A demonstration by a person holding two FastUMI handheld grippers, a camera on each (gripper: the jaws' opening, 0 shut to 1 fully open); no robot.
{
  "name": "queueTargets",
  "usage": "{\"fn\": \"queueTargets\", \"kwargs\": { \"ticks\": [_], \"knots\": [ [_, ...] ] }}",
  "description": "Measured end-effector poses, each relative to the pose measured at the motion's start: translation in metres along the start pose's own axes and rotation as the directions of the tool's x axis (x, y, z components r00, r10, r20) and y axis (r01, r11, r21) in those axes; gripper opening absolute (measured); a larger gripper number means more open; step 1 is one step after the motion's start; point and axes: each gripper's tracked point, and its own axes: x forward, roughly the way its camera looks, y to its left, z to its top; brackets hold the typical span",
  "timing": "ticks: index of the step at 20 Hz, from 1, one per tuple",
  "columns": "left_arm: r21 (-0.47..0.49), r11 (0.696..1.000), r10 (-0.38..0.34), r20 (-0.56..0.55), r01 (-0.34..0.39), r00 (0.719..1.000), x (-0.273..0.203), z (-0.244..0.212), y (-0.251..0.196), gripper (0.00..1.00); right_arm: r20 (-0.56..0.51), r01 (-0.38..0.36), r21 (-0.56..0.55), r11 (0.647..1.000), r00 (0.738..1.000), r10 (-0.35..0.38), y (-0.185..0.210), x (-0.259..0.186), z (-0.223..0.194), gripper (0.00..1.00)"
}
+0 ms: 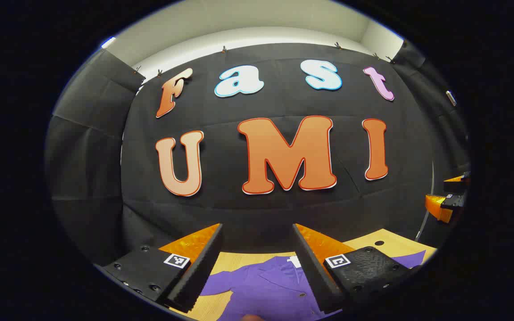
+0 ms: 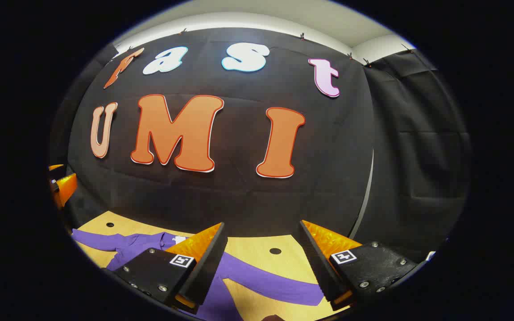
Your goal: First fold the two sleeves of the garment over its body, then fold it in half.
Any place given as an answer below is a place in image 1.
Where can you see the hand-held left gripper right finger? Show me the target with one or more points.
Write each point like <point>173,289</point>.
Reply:
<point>317,276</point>

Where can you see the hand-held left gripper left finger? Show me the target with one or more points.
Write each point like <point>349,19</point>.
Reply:
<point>194,276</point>

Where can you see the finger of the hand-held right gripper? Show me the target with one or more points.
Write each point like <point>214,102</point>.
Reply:
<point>457,185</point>
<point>451,200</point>

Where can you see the purple shirt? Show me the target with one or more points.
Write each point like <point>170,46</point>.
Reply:
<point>270,290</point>

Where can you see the black backdrop cloth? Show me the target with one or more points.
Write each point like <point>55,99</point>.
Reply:
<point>221,209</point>

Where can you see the white ceiling light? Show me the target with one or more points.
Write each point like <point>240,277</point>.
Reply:
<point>108,42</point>

